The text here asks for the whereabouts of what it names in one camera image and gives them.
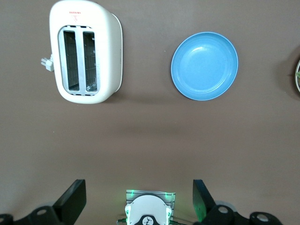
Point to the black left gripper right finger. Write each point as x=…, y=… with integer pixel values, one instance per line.
x=204, y=206

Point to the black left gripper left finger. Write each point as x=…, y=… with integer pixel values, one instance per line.
x=65, y=206

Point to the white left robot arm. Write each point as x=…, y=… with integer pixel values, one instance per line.
x=147, y=211

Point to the blue plate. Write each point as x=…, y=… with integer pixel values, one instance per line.
x=204, y=66

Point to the beige plate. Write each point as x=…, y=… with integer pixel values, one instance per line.
x=297, y=79

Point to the white two-slot toaster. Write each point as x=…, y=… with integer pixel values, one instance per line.
x=107, y=58

